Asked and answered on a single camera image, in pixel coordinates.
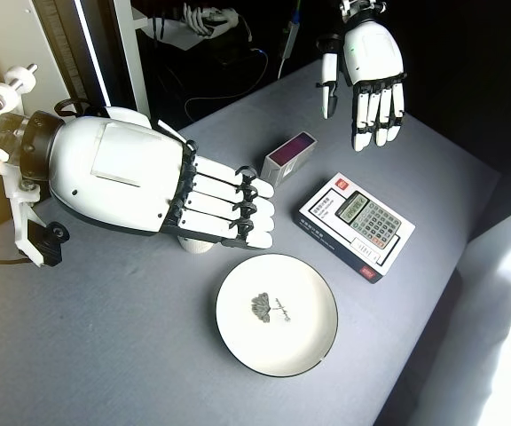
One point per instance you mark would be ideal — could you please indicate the dark grey rectangular box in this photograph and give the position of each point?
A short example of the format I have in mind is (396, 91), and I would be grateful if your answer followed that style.
(288, 155)

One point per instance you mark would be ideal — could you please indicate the white stand column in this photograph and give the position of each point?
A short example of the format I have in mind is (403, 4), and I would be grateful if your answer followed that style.
(11, 26)

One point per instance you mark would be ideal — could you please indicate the grey table cloth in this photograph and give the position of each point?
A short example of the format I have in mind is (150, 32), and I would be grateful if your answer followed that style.
(104, 333)

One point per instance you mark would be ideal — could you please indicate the white calculator box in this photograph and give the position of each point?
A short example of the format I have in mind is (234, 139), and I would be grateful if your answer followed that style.
(322, 213)

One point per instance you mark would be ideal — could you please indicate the spare white robot hand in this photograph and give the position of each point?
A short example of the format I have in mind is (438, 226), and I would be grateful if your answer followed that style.
(202, 18)

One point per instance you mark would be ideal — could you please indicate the white sheet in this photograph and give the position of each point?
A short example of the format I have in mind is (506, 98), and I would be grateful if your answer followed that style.
(175, 37)

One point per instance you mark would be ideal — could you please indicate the white plate with dark rim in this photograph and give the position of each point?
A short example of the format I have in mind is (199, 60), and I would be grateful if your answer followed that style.
(282, 346)

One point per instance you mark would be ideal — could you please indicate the white cup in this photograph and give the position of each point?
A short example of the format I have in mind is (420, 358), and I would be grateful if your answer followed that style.
(195, 245)

